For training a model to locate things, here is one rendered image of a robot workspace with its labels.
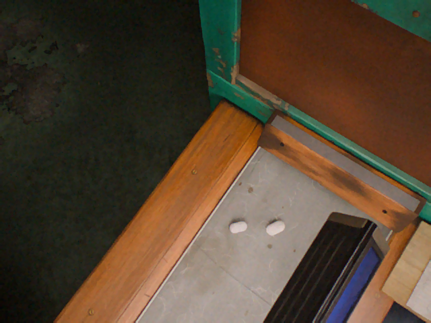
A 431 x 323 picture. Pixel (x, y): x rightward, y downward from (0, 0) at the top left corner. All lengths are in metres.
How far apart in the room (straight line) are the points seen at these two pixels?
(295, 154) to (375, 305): 0.30
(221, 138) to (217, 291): 0.29
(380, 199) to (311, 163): 0.13
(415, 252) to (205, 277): 0.38
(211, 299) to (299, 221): 0.22
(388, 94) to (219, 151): 0.38
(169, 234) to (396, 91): 0.48
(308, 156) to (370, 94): 0.21
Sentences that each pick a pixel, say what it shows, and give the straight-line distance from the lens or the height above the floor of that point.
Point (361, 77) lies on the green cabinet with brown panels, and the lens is 0.69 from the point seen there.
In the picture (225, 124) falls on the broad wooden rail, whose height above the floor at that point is 0.77.
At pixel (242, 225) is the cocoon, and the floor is 0.76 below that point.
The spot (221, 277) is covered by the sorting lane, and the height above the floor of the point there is 0.74.
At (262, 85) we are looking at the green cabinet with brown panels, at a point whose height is 0.88.
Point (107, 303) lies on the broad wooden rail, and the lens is 0.93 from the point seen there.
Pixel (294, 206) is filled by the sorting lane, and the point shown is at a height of 0.74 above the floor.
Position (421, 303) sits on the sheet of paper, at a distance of 0.94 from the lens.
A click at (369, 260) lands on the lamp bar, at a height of 1.08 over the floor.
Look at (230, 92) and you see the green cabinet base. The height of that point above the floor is 0.80.
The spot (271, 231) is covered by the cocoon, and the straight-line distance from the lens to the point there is 0.92.
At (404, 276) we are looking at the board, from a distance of 0.94.
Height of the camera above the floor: 1.66
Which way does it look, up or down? 73 degrees down
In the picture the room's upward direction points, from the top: 6 degrees counter-clockwise
